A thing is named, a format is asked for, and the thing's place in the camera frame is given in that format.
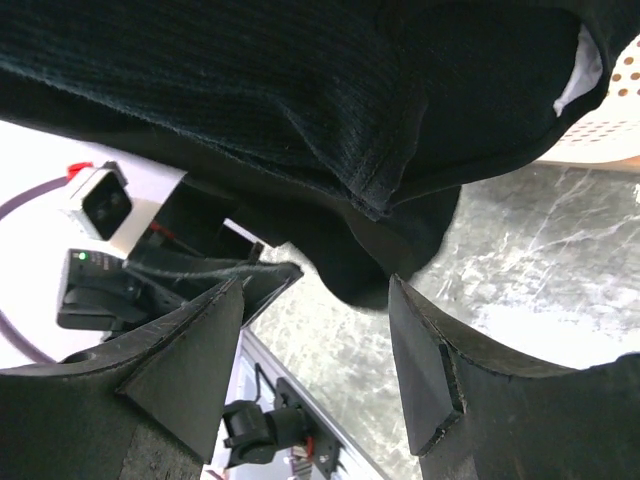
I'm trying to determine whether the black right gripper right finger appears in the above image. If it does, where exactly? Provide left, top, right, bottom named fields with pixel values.
left=388, top=277, right=639, bottom=479

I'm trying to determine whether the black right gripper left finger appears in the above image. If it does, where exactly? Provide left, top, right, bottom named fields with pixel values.
left=1, top=280, right=244, bottom=479

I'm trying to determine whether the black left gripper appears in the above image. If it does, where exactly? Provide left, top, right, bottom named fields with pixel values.
left=56, top=179, right=303, bottom=341

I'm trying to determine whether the black boxer underwear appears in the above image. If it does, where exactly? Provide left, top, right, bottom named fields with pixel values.
left=1, top=1, right=639, bottom=310

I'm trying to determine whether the white perforated plastic basket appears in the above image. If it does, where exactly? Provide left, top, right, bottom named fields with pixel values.
left=538, top=27, right=639, bottom=170

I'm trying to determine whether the aluminium mounting rail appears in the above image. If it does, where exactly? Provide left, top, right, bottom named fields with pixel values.
left=234, top=330, right=388, bottom=479

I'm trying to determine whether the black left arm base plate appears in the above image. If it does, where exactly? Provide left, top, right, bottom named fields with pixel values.
left=275, top=377, right=342, bottom=479

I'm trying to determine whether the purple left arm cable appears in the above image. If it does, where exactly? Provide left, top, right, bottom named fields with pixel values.
left=0, top=174, right=71, bottom=364

